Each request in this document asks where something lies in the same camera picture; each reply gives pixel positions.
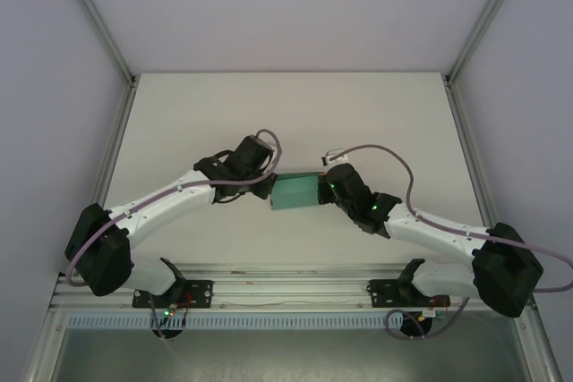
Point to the green paper box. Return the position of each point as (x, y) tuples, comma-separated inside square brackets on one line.
[(295, 192)]

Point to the right robot arm, white and black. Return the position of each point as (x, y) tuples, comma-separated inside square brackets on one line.
[(506, 274)]

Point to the left robot arm, white and black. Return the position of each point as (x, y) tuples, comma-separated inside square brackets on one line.
[(103, 257)]

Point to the small white green connector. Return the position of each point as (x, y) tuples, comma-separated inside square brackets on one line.
[(430, 313)]

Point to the small connector with green light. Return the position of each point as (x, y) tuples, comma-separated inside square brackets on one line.
[(168, 311)]

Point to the grey metal sheet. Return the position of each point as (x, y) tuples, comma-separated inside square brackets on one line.
[(286, 355)]

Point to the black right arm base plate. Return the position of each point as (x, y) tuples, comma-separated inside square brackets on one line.
[(380, 292)]

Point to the aluminium rail beam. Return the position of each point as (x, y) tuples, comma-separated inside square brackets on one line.
[(291, 288)]

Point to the aluminium right side rail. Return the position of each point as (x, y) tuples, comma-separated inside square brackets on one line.
[(473, 167)]

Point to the aluminium rail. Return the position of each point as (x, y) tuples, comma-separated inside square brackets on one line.
[(473, 167), (108, 167)]

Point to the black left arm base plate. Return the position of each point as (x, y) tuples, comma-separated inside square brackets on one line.
[(201, 292)]

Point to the aluminium left side rail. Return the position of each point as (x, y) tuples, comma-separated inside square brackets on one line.
[(108, 167)]

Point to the aluminium left frame post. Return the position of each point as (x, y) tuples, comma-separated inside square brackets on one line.
[(100, 19)]

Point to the aluminium frame post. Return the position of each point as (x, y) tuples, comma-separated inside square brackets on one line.
[(100, 19), (484, 19)]

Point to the aluminium right frame post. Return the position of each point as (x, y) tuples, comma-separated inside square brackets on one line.
[(484, 19)]

